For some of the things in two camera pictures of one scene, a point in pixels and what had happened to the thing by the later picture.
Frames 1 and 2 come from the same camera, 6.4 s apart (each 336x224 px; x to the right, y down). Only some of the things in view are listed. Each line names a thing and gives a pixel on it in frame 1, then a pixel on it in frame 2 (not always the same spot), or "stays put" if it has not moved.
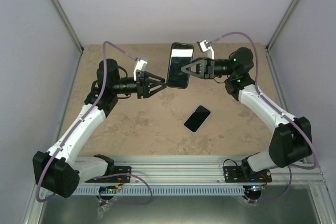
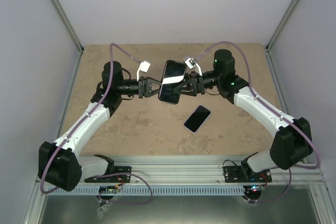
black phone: [181, 55] to [174, 72]
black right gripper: [205, 68] to [195, 84]
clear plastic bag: [101, 210] stays put
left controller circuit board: [108, 189] stays put
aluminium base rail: [210, 170] stays put
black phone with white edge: [197, 119] stays put
